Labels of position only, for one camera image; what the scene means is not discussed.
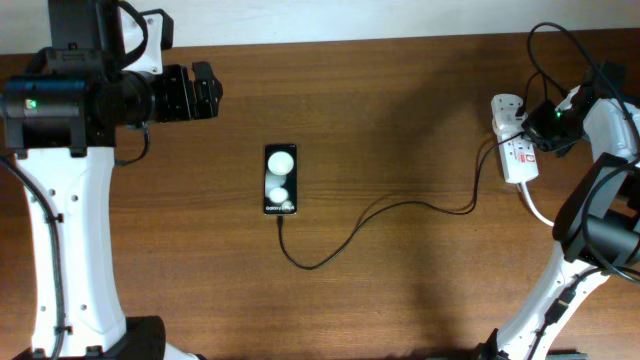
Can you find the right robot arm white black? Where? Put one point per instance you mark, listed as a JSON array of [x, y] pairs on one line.
[[596, 231]]

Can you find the black smartphone with white circles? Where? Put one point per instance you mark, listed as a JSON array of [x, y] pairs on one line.
[[280, 196]]

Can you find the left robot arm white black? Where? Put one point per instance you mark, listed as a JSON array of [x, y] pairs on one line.
[[102, 70]]

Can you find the white usb wall charger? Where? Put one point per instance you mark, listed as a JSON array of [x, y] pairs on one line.
[[507, 122]]

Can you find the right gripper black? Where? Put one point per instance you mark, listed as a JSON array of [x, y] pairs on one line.
[[530, 130]]

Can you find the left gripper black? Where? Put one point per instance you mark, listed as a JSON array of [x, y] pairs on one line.
[[183, 107]]

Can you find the white power strip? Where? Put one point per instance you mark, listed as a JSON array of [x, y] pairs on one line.
[[517, 154]]

